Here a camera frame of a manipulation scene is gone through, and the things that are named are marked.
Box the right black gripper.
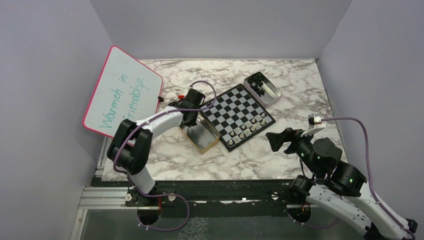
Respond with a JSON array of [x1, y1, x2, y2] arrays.
[[266, 126, 322, 176]]

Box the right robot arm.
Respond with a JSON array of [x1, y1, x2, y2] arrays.
[[266, 127, 418, 240]]

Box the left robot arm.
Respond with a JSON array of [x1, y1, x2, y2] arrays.
[[107, 89, 205, 206]]

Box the black white chess board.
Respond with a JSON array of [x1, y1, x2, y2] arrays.
[[200, 84, 276, 152]]

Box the pile of black pieces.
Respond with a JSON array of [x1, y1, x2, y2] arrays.
[[247, 72, 268, 97]]

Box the white board pink rim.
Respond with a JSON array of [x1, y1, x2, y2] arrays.
[[82, 45, 164, 137]]

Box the gold tin tray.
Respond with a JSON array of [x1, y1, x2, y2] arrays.
[[178, 115, 220, 155]]

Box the silver white tin tray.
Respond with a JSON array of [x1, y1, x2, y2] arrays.
[[242, 71, 282, 109]]

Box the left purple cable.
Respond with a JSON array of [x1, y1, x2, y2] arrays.
[[112, 80, 218, 232]]

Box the purple cable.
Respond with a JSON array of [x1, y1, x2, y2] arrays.
[[112, 80, 218, 232], [288, 116, 417, 240]]

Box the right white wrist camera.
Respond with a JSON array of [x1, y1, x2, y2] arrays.
[[301, 113, 326, 137]]

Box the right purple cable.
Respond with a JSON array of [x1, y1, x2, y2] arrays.
[[288, 116, 417, 240]]

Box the black metal base rail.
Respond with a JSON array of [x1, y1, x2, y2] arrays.
[[77, 178, 374, 220]]

